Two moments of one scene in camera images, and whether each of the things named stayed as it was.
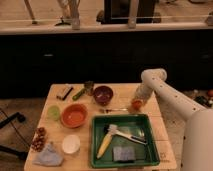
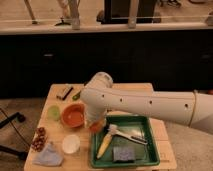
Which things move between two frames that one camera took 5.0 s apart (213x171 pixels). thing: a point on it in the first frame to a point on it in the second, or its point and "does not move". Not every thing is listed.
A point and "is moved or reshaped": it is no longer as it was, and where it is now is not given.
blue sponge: [124, 154] does not move
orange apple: [136, 105] is moved or reshaped
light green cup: [53, 113] does not move
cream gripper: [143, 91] to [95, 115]
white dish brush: [113, 129] does not move
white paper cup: [71, 144] does not move
